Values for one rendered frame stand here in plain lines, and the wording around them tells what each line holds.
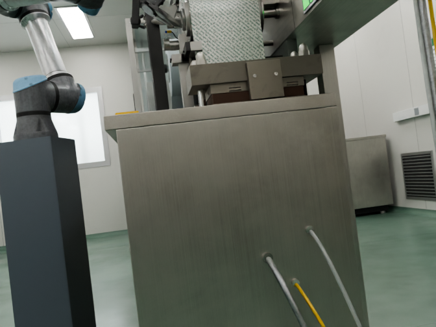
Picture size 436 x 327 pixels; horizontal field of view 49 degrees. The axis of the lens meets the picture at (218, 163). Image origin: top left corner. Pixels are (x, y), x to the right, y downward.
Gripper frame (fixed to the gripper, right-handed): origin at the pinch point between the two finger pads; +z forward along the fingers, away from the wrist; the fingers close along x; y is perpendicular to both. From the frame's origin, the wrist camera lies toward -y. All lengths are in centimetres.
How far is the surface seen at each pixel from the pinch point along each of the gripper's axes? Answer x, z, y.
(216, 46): -7.2, 15.7, 0.1
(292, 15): -15.5, 30.9, 20.3
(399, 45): 322, 168, 222
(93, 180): 549, -49, -94
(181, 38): 0.2, 4.1, -2.2
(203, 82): -26.8, 19.1, -17.1
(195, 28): -7.1, 6.7, 1.2
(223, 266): -33, 52, -58
